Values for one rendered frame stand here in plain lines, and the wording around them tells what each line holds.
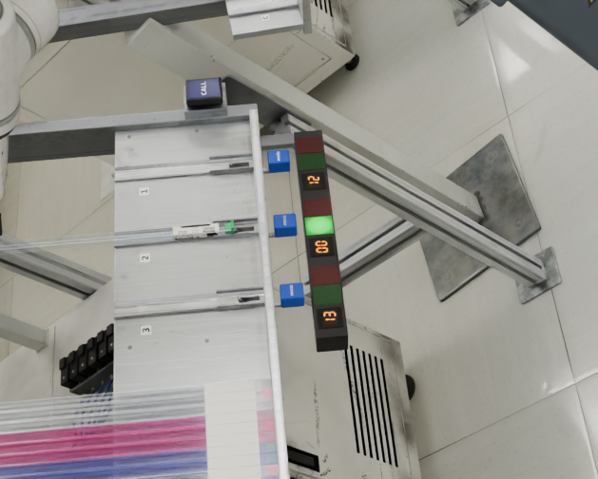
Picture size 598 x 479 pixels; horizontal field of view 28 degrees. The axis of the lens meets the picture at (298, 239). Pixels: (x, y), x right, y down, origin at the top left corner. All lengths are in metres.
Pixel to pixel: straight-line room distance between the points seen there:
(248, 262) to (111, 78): 1.26
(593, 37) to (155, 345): 0.68
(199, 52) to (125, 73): 0.86
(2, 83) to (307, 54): 1.47
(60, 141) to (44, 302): 1.87
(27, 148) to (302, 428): 0.63
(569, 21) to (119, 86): 1.43
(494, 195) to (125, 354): 1.03
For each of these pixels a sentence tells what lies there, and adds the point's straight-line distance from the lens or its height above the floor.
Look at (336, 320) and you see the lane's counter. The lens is 1.50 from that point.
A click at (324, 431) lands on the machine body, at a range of 1.98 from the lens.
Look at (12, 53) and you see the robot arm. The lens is 1.30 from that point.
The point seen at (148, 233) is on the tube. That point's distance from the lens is 1.57.
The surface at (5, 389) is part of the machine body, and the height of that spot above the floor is 0.62.
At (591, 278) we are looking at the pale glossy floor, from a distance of 2.12.
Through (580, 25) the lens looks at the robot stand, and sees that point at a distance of 1.57.
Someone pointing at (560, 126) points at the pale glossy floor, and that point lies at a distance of 2.30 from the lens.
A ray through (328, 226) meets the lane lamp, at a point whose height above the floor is 0.65.
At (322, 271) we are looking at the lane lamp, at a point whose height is 0.66.
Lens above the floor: 1.62
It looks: 37 degrees down
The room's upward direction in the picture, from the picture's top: 64 degrees counter-clockwise
